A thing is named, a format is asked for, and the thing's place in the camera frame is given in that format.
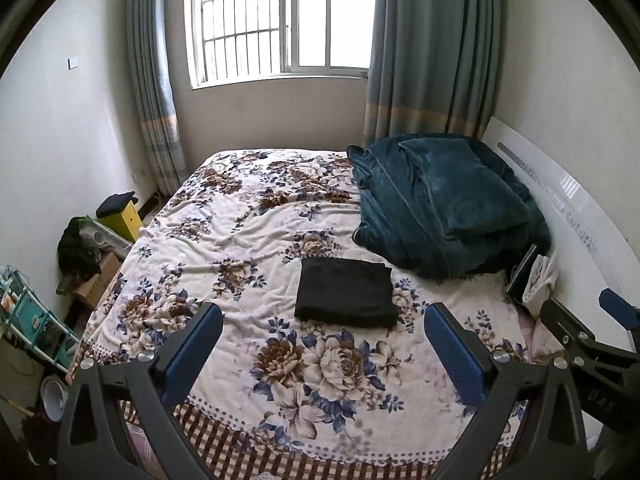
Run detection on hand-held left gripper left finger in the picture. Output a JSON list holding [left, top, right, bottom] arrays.
[[56, 301, 225, 480]]

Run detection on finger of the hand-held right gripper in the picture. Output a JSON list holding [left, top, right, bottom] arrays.
[[539, 297, 602, 370], [598, 287, 640, 352]]

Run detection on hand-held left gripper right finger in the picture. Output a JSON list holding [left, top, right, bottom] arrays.
[[423, 302, 588, 480]]

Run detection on black striped garment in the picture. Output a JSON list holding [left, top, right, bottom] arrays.
[[294, 257, 400, 330]]

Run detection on pink striped sheet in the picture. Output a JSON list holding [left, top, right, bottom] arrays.
[[517, 305, 566, 363]]

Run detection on white cloth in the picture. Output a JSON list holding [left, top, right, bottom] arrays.
[[521, 254, 560, 317]]

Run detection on black phone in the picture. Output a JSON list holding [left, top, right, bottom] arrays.
[[504, 244, 540, 297]]

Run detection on floral blanket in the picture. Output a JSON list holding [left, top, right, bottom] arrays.
[[80, 147, 531, 467]]

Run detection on cardboard box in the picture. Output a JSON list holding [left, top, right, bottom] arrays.
[[74, 252, 122, 308]]

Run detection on white headboard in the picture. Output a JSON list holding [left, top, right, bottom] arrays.
[[480, 116, 640, 456]]

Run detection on white plastic device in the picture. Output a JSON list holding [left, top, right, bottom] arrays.
[[80, 219, 135, 256]]

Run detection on yellow box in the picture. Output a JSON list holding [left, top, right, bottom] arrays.
[[97, 199, 141, 243]]

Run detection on white round bowl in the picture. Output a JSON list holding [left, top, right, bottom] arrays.
[[40, 374, 68, 423]]

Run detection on black bag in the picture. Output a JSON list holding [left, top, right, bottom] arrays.
[[56, 216, 103, 283]]

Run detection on teal plush blanket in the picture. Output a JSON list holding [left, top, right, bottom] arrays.
[[346, 132, 552, 281]]

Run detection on black cap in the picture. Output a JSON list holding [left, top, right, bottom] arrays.
[[95, 191, 137, 217]]

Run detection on teal storage rack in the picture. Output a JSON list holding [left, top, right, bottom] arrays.
[[0, 265, 81, 373]]

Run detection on brown checked bed sheet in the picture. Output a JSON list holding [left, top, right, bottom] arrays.
[[117, 400, 516, 480]]

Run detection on grey-blue curtain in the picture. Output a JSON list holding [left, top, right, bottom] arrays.
[[125, 0, 188, 196], [362, 0, 503, 148]]

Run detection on window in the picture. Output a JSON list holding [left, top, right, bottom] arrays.
[[184, 0, 381, 91]]

